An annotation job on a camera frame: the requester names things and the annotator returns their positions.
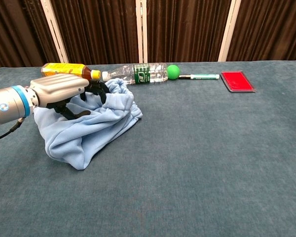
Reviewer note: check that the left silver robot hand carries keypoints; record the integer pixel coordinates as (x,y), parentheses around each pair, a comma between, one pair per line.
(59,89)

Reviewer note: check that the light blue fleece shorts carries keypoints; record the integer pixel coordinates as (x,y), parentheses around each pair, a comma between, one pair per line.
(88,133)

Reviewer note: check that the tea bottle with yellow label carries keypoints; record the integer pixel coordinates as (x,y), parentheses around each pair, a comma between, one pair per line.
(64,67)

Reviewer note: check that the dark pleated curtain panel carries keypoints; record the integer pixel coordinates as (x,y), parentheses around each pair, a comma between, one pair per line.
(14,32)
(96,29)
(271,29)
(187,29)

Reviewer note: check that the clear water bottle green label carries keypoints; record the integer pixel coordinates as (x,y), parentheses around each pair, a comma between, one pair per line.
(143,72)

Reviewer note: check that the green ball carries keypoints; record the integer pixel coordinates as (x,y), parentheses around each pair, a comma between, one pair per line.
(173,72)

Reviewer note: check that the white marker pen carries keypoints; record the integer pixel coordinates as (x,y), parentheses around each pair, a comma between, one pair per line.
(204,76)

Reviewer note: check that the teal velvet table cloth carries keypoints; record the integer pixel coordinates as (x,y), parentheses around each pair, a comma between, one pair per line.
(187,172)

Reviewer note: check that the red ink pad case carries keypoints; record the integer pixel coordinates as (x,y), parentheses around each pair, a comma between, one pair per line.
(236,81)

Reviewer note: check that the white partition frame post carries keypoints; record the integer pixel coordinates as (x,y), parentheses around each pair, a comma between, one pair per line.
(55,32)
(141,32)
(229,32)

